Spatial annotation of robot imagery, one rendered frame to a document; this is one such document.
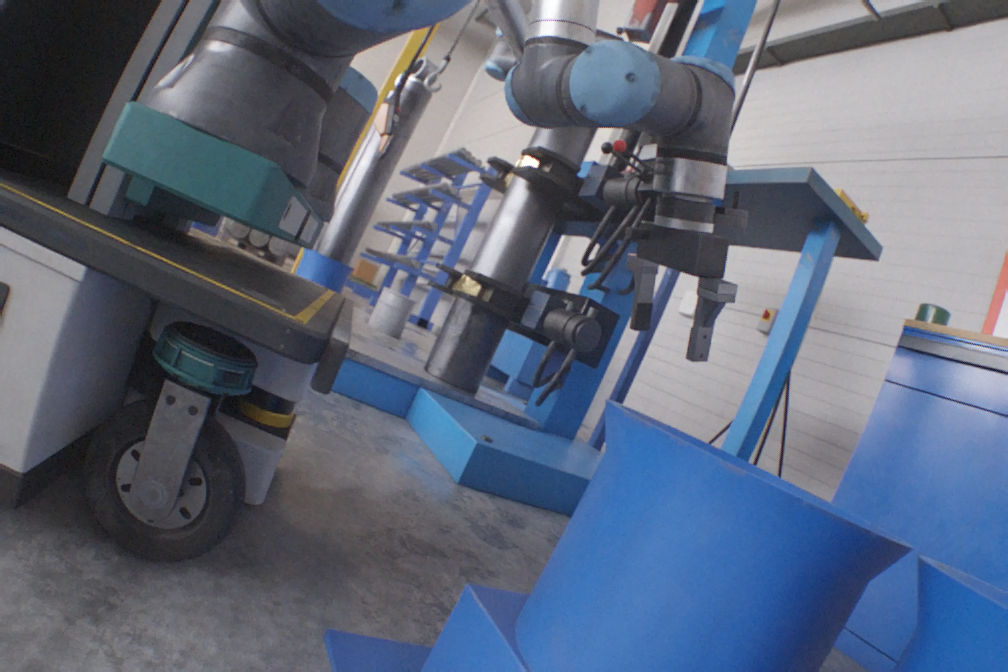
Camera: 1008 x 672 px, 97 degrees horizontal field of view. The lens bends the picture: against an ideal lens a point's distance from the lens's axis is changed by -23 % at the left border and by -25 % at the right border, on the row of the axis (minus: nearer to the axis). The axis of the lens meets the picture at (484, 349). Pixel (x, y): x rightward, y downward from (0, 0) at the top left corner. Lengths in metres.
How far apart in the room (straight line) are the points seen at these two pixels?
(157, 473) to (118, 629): 0.16
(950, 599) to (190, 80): 0.64
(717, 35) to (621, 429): 2.37
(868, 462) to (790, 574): 1.40
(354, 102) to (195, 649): 0.85
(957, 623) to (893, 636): 1.39
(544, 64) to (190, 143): 0.41
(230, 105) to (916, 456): 1.70
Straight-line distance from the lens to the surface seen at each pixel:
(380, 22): 0.43
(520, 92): 0.74
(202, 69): 0.56
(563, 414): 2.22
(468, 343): 1.99
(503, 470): 1.48
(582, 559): 0.46
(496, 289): 1.85
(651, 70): 0.62
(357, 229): 3.19
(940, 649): 0.35
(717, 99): 0.71
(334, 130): 1.02
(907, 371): 1.84
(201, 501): 0.64
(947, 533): 1.69
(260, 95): 0.54
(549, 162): 1.96
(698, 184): 0.70
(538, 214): 2.04
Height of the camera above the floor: 0.38
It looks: 2 degrees down
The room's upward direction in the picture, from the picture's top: 25 degrees clockwise
